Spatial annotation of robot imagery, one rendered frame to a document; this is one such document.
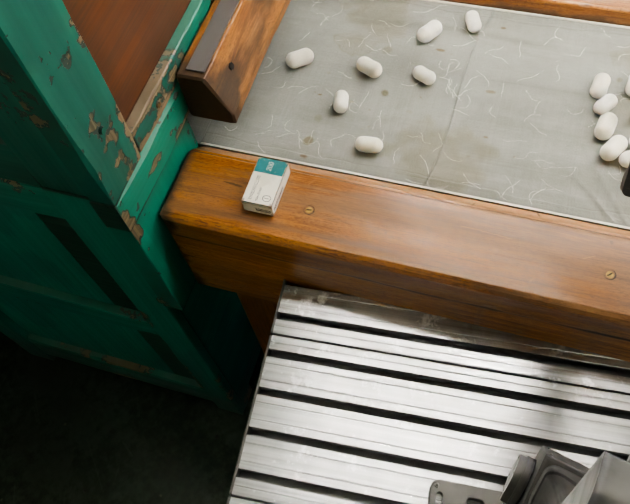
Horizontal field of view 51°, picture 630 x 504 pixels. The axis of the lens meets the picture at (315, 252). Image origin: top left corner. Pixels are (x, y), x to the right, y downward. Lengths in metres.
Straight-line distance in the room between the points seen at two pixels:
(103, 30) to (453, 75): 0.43
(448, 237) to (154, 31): 0.37
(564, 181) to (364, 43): 0.32
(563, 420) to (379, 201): 0.30
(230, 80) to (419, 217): 0.26
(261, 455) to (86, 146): 0.36
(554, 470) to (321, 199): 0.36
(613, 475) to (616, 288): 0.44
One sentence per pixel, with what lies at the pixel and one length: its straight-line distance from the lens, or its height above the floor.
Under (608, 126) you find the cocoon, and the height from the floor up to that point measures 0.76.
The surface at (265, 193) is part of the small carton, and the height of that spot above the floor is 0.79.
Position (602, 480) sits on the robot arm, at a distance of 0.29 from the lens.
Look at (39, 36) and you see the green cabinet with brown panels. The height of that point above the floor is 1.04.
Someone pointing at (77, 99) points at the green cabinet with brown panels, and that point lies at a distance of 0.61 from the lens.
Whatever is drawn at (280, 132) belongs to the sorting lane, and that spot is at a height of 0.74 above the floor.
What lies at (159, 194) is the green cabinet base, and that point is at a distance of 0.77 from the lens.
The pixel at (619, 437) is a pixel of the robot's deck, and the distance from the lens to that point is 0.77.
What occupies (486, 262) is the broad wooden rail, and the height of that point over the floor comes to 0.76.
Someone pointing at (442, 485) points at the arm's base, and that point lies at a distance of 0.71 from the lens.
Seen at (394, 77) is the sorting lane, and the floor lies 0.74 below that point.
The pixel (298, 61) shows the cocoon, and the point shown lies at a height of 0.76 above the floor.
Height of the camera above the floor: 1.38
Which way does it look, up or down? 61 degrees down
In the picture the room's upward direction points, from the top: 11 degrees counter-clockwise
